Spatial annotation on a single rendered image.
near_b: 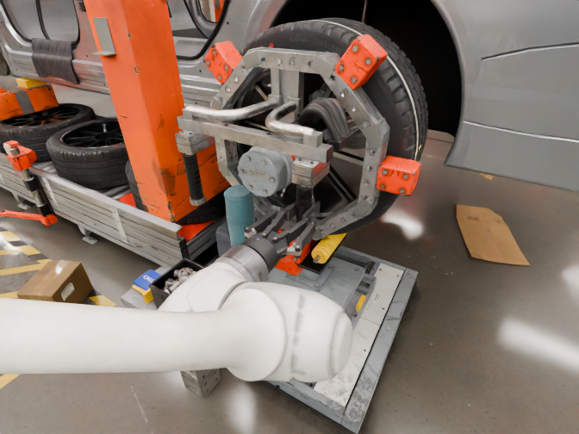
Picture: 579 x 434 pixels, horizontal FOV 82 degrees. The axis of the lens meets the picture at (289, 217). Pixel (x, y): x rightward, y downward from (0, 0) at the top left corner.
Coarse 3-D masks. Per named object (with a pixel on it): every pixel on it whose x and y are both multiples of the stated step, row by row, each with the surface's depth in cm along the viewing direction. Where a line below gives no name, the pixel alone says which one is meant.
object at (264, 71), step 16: (256, 80) 100; (240, 96) 105; (256, 96) 111; (256, 128) 111; (320, 128) 98; (352, 128) 93; (240, 144) 114; (352, 160) 98; (336, 176) 104; (288, 192) 123; (320, 192) 126; (336, 192) 124; (352, 192) 105; (320, 208) 115; (336, 208) 109
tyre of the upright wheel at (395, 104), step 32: (288, 32) 87; (320, 32) 83; (352, 32) 84; (384, 64) 81; (384, 96) 82; (416, 96) 90; (416, 128) 89; (416, 160) 97; (384, 192) 95; (352, 224) 106
